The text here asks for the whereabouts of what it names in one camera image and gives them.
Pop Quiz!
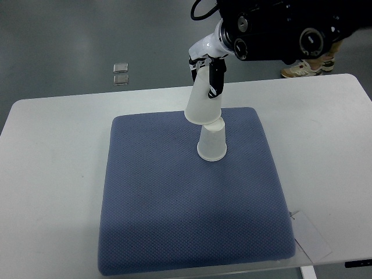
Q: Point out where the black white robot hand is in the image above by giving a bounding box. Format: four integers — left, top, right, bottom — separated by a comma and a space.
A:
188, 19, 233, 99

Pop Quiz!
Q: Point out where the white paper cup carried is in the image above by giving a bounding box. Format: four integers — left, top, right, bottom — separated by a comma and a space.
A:
184, 66, 221, 125

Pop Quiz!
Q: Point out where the upper metal floor plate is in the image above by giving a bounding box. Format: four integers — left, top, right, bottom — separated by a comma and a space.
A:
113, 62, 128, 73

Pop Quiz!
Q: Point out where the white paper cup on cushion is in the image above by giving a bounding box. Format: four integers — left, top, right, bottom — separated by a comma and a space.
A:
197, 117, 227, 162

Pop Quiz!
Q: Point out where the person in white jacket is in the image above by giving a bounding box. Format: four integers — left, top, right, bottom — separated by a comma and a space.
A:
280, 40, 343, 78

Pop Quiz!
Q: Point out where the blue textured cushion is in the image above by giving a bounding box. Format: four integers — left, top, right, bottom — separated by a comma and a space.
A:
98, 108, 296, 276

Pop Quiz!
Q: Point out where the white paper tag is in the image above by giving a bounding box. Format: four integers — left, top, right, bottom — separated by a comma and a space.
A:
291, 212, 332, 263

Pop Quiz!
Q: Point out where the white table leg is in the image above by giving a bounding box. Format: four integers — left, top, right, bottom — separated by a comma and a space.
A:
300, 266, 317, 279

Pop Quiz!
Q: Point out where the black table control panel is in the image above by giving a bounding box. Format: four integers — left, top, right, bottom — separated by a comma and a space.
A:
344, 259, 372, 269

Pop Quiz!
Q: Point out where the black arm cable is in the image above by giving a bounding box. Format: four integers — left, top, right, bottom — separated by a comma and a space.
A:
190, 0, 219, 21

